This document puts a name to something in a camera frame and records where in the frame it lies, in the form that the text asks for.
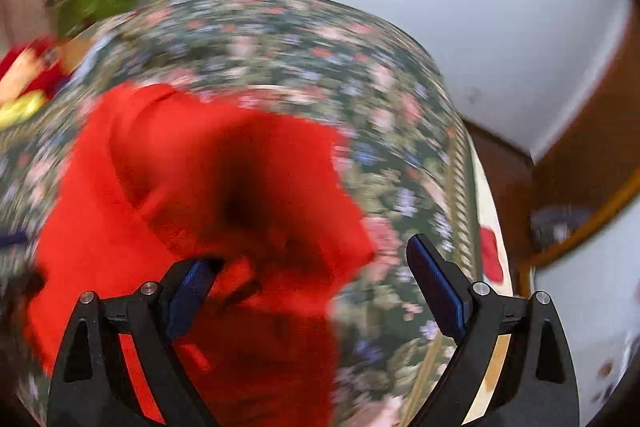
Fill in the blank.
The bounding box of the wooden door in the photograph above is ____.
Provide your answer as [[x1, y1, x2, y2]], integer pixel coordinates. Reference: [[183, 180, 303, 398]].
[[520, 19, 640, 300]]

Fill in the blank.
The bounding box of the red zip jacket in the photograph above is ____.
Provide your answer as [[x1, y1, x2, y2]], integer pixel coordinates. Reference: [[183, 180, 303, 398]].
[[22, 82, 378, 427]]

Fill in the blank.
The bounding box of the green package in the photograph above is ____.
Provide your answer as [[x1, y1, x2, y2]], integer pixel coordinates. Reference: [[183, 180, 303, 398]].
[[54, 0, 143, 38]]

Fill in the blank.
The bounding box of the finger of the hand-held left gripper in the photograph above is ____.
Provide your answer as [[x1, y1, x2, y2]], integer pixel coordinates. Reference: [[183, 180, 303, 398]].
[[0, 229, 30, 249]]

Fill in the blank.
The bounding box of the cream printed bed sheet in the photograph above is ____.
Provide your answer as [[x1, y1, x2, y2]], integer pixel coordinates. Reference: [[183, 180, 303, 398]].
[[457, 142, 521, 425]]

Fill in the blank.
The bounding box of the red and yellow plush toy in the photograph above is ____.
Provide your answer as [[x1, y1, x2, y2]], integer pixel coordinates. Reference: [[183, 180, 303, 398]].
[[0, 36, 68, 130]]

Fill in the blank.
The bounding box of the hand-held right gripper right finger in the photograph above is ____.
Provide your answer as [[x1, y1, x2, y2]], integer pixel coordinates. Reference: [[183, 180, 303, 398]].
[[406, 234, 581, 427]]

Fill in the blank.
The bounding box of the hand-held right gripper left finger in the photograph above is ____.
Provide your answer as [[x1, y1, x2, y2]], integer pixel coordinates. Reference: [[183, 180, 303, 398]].
[[47, 258, 223, 427]]

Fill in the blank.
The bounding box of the dark wooden bed frame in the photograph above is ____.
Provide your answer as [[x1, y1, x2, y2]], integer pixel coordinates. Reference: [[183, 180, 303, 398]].
[[459, 119, 537, 280]]

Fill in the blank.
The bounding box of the floral bed blanket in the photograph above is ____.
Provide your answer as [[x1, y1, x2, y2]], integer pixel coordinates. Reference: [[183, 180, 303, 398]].
[[0, 0, 501, 427]]

